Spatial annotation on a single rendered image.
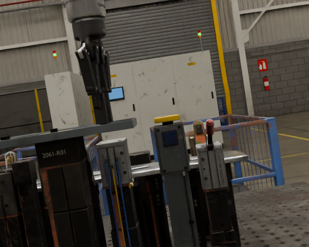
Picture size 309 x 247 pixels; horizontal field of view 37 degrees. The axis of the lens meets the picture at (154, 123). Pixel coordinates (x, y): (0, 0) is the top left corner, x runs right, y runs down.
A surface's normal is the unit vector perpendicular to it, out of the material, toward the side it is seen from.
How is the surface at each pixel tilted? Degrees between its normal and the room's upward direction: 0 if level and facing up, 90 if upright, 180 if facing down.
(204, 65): 90
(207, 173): 90
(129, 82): 90
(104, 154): 90
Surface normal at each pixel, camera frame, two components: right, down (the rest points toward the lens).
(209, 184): -0.02, 0.06
